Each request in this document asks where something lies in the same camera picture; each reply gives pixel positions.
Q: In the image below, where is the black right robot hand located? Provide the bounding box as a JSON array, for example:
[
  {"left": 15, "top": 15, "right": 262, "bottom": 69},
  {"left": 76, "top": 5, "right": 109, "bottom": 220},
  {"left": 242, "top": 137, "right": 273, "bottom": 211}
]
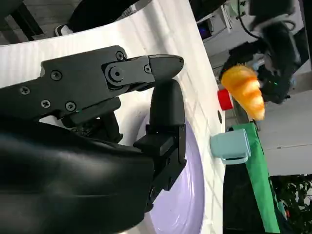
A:
[{"left": 0, "top": 45, "right": 188, "bottom": 234}]

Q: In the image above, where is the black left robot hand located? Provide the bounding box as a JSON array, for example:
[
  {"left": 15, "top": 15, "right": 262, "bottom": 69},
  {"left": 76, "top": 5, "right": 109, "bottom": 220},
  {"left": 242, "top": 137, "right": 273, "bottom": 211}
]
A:
[{"left": 220, "top": 41, "right": 297, "bottom": 105}]

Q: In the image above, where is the orange and white bread roll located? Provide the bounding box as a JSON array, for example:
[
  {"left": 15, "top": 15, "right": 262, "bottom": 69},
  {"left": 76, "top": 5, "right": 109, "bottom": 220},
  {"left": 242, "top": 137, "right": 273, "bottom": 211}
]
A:
[{"left": 221, "top": 63, "right": 266, "bottom": 120}]

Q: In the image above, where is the pale green mug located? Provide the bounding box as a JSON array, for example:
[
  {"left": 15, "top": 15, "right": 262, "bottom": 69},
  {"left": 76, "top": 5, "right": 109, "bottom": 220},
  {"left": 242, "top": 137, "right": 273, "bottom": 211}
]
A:
[{"left": 209, "top": 128, "right": 252, "bottom": 164}]

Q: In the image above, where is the green cloth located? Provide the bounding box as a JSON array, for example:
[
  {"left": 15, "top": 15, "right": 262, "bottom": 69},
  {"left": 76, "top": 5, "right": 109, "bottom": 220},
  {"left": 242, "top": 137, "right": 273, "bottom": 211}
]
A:
[{"left": 230, "top": 121, "right": 281, "bottom": 234}]

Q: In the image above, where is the grey machine cabinet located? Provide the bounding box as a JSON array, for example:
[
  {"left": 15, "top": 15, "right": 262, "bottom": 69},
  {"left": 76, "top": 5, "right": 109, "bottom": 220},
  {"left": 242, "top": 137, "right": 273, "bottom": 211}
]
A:
[{"left": 196, "top": 4, "right": 235, "bottom": 44}]

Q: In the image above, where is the green potted plant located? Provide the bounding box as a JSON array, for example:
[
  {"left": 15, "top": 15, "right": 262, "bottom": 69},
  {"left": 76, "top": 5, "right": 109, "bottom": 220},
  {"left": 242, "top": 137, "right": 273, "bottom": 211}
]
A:
[{"left": 270, "top": 175, "right": 312, "bottom": 234}]

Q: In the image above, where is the black backdrop curtain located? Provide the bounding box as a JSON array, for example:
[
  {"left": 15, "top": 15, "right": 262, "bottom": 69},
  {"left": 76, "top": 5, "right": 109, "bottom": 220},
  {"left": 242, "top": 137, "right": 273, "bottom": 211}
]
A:
[{"left": 223, "top": 151, "right": 273, "bottom": 232}]

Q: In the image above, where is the lilac plate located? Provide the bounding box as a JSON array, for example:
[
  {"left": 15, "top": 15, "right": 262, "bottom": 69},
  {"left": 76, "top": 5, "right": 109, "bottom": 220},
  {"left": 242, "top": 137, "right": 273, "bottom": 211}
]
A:
[{"left": 136, "top": 114, "right": 205, "bottom": 234}]

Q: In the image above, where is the person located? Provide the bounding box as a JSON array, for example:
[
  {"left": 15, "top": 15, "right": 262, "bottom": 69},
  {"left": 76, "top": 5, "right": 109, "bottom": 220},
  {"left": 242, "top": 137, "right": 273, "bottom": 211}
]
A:
[{"left": 54, "top": 0, "right": 154, "bottom": 35}]

